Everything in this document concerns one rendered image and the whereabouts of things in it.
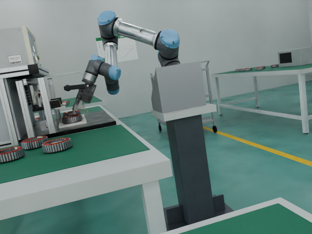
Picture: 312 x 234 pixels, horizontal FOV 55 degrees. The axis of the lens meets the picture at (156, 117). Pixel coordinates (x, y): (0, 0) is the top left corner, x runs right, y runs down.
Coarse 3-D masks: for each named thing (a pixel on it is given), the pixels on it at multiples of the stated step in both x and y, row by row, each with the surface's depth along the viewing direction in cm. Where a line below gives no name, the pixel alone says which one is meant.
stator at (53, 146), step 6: (60, 138) 123; (66, 138) 120; (42, 144) 118; (48, 144) 114; (54, 144) 114; (60, 144) 115; (66, 144) 116; (48, 150) 114; (54, 150) 114; (60, 150) 115
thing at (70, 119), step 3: (75, 114) 174; (78, 114) 171; (63, 117) 167; (66, 117) 166; (69, 117) 166; (72, 117) 165; (75, 117) 166; (78, 117) 168; (81, 117) 170; (63, 120) 167; (66, 120) 165; (69, 120) 166; (72, 120) 166; (75, 120) 166; (78, 120) 168; (66, 123) 167
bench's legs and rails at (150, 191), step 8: (144, 184) 87; (152, 184) 87; (144, 192) 87; (152, 192) 88; (160, 192) 89; (144, 200) 88; (152, 200) 88; (160, 200) 89; (144, 208) 91; (152, 208) 88; (160, 208) 89; (152, 216) 89; (160, 216) 89; (152, 224) 89; (160, 224) 90; (152, 232) 89; (160, 232) 90
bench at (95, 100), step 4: (96, 96) 441; (64, 100) 462; (68, 100) 444; (72, 100) 428; (92, 100) 364; (96, 100) 354; (100, 100) 344; (72, 104) 348; (84, 104) 325; (88, 104) 326; (92, 104) 327; (96, 104) 328; (100, 104) 330; (104, 104) 331; (52, 108) 340; (64, 108) 320; (68, 108) 321; (36, 112) 318; (44, 112) 315; (52, 112) 317
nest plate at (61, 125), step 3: (81, 120) 172; (84, 120) 169; (60, 123) 172; (63, 123) 170; (69, 123) 166; (72, 123) 164; (75, 123) 164; (78, 123) 165; (81, 123) 165; (60, 126) 162; (63, 126) 163; (66, 126) 163; (69, 126) 164
